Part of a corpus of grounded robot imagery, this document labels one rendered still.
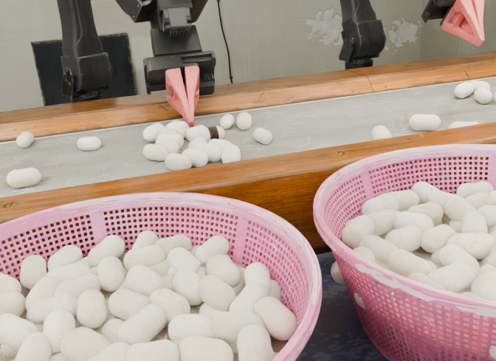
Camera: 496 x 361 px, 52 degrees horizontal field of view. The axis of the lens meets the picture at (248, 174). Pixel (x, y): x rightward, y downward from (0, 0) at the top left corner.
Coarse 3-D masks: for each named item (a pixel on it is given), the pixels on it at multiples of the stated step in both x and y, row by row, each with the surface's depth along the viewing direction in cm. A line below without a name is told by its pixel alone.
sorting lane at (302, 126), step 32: (352, 96) 84; (384, 96) 82; (416, 96) 81; (448, 96) 79; (128, 128) 75; (288, 128) 69; (320, 128) 68; (352, 128) 66; (0, 160) 65; (32, 160) 64; (64, 160) 63; (96, 160) 62; (128, 160) 61; (0, 192) 54; (32, 192) 53
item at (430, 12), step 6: (432, 0) 84; (432, 6) 85; (438, 6) 86; (426, 12) 86; (432, 12) 87; (438, 12) 87; (444, 12) 87; (426, 18) 87; (432, 18) 87; (438, 18) 88
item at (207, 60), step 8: (160, 56) 71; (168, 56) 71; (176, 56) 71; (184, 56) 72; (192, 56) 72; (200, 56) 72; (208, 56) 73; (144, 64) 70; (200, 64) 73; (208, 64) 74; (144, 72) 73; (200, 72) 75; (208, 72) 76; (152, 80) 74; (160, 80) 75; (184, 80) 74; (152, 88) 75; (160, 88) 75
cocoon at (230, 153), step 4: (232, 144) 57; (224, 148) 56; (228, 148) 55; (232, 148) 55; (236, 148) 56; (224, 152) 55; (228, 152) 55; (232, 152) 55; (236, 152) 55; (240, 152) 56; (224, 156) 55; (228, 156) 54; (232, 156) 54; (236, 156) 55; (240, 156) 55; (224, 160) 55; (228, 160) 54; (232, 160) 54; (236, 160) 55; (240, 160) 55
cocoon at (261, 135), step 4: (256, 128) 64; (260, 128) 63; (256, 132) 63; (260, 132) 62; (264, 132) 62; (268, 132) 62; (256, 136) 63; (260, 136) 62; (264, 136) 62; (268, 136) 62; (256, 140) 64; (260, 140) 62; (264, 140) 62; (268, 140) 62; (264, 144) 62
